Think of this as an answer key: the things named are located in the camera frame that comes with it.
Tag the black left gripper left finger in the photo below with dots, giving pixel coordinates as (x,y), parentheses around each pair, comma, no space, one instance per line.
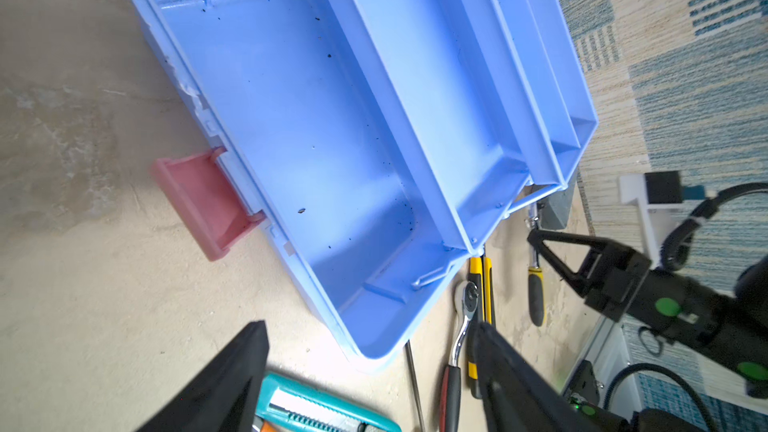
(224,395)

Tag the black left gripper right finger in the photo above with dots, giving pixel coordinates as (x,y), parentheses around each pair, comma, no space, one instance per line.
(514,396)

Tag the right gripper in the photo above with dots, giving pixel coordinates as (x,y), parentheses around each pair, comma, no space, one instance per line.
(608,278)

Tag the yellow handled ratchet wrench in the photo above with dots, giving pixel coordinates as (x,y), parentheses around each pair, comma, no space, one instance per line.
(536,299)

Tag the black handled ratchet wrench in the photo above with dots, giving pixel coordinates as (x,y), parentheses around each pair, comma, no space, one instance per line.
(466,301)

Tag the long black screwdriver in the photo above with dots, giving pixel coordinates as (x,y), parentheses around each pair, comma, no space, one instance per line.
(414,385)

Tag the blue white plastic toolbox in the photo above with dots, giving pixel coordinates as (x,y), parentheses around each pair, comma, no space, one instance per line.
(378,143)

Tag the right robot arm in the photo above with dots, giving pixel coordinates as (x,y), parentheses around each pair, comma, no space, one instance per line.
(729,330)

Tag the teal utility knife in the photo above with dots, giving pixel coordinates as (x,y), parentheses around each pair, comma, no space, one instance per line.
(294,406)

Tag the grey sponge block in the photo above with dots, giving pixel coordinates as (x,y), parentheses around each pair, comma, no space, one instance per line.
(554,210)

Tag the yellow black utility knife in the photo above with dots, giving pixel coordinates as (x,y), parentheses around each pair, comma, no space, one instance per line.
(480,273)

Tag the orange handled hex key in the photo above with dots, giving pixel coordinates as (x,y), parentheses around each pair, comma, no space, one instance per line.
(260,425)

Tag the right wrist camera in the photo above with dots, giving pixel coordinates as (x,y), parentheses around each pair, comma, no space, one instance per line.
(657,196)

